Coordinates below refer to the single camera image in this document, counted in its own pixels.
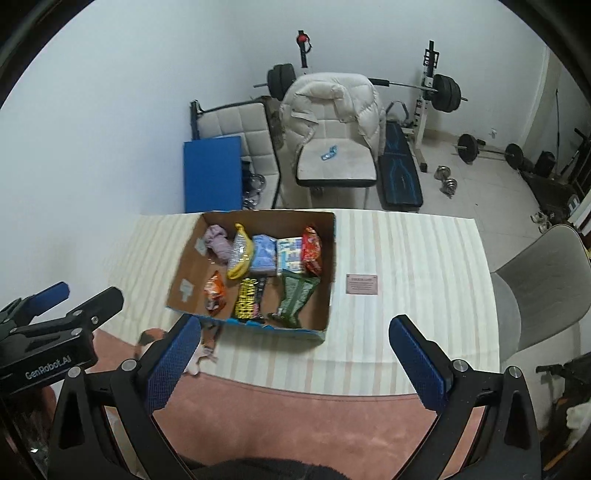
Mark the green foil packet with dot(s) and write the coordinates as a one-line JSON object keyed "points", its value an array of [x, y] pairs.
{"points": [[295, 295]]}

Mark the white quilted chair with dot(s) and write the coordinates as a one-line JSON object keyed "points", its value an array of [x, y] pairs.
{"points": [[231, 122]]}

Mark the light blue tissue packet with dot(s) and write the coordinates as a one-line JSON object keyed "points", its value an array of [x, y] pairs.
{"points": [[264, 254]]}

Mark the yellow and clear packet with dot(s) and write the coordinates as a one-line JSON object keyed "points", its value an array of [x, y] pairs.
{"points": [[240, 254]]}

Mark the white padded chair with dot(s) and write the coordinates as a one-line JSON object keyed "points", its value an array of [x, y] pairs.
{"points": [[334, 164]]}

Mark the purple-grey plush toy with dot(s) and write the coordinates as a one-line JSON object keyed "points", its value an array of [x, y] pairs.
{"points": [[219, 242]]}

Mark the white and blue tissue pack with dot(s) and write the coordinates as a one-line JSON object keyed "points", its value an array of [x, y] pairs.
{"points": [[288, 256]]}

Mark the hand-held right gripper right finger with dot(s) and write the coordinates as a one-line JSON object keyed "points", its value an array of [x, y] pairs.
{"points": [[415, 360]]}

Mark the dark floor platform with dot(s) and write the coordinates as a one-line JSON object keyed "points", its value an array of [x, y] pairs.
{"points": [[549, 194]]}

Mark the white goose plush toy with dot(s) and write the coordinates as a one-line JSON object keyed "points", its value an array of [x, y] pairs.
{"points": [[579, 415]]}

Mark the orange snack packet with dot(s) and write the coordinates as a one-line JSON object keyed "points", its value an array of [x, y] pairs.
{"points": [[214, 293]]}

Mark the black weight bench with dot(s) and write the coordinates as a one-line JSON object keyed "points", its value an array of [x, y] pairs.
{"points": [[399, 184]]}

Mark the white shoes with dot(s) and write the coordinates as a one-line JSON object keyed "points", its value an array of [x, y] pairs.
{"points": [[541, 221]]}

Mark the white door frame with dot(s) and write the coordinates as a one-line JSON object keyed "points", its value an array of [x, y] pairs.
{"points": [[540, 92]]}

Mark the person's dark fleece clothing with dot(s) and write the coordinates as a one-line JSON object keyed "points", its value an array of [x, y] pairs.
{"points": [[254, 470]]}

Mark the cat plush toy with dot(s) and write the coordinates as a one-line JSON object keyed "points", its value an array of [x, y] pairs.
{"points": [[205, 353]]}

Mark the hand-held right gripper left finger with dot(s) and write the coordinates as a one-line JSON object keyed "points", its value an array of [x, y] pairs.
{"points": [[173, 364]]}

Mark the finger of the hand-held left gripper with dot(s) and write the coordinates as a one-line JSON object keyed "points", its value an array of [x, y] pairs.
{"points": [[101, 302], [51, 293]]}

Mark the grey upholstered chair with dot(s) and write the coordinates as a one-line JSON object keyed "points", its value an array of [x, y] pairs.
{"points": [[545, 286]]}

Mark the black folded stand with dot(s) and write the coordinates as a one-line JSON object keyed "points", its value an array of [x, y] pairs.
{"points": [[572, 367]]}

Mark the red snack packet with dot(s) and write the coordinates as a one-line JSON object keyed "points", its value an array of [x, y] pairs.
{"points": [[310, 251]]}

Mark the short barbell with black plates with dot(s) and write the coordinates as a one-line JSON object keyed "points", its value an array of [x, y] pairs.
{"points": [[468, 147]]}

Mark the small blue and white wrapper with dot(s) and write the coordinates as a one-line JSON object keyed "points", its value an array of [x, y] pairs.
{"points": [[328, 153]]}

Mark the cardboard box with blue print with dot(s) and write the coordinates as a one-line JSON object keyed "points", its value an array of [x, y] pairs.
{"points": [[189, 258]]}

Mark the pink blanket label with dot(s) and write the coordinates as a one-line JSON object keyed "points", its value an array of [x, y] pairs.
{"points": [[362, 284]]}

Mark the black wipes packet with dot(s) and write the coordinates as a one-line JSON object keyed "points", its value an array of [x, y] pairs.
{"points": [[248, 300]]}

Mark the white weight rack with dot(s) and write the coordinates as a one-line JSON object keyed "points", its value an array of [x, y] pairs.
{"points": [[425, 124]]}

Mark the chrome dumbbell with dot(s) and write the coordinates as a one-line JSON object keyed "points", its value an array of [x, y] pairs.
{"points": [[449, 187], [442, 171]]}

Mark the black kick scooter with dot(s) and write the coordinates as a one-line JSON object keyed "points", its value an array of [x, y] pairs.
{"points": [[575, 157]]}

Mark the blue foam pad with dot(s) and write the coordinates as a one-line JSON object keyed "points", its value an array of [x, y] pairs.
{"points": [[212, 175]]}

